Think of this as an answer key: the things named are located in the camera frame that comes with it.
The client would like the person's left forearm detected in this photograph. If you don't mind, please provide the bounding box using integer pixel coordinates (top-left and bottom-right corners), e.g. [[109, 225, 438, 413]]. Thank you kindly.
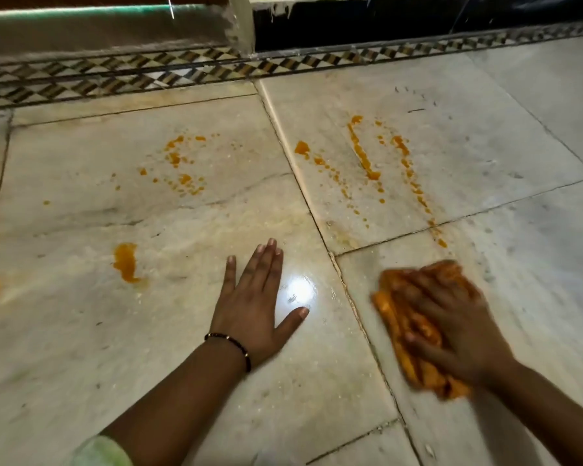
[[99, 337, 249, 466]]

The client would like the orange sauce splatter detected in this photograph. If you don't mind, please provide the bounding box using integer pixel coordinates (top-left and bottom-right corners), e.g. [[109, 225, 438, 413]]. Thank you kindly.
[[111, 134, 220, 197], [293, 115, 449, 249]]

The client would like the person's left hand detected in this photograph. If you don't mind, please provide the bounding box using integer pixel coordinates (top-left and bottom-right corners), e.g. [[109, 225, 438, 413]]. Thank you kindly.
[[209, 239, 310, 367]]

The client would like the black beaded bracelet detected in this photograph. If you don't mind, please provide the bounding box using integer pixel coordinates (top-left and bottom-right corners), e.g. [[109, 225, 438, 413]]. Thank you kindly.
[[204, 333, 253, 373]]

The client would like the orange stained cleaning cloth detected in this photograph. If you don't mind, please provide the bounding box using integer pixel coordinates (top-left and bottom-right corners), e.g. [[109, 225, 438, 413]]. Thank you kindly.
[[372, 260, 483, 401]]

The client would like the pale green sleeve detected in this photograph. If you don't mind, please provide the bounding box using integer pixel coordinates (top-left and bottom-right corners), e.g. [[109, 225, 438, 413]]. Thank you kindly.
[[62, 435, 135, 466]]

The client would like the person's right forearm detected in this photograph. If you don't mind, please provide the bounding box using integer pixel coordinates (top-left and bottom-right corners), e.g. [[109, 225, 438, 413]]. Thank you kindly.
[[485, 359, 583, 466]]

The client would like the grey stone step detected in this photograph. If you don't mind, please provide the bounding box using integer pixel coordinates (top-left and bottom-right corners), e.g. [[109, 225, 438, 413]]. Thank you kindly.
[[0, 4, 253, 66]]

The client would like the person's right hand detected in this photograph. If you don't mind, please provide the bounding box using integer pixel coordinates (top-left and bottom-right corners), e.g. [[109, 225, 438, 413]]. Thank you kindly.
[[397, 266, 517, 387]]

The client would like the large orange sauce blot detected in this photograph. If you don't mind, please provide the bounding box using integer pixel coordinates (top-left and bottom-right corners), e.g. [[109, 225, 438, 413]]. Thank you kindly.
[[113, 243, 142, 284]]

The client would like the black base panel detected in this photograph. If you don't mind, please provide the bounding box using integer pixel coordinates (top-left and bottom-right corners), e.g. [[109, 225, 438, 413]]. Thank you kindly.
[[253, 0, 583, 55]]

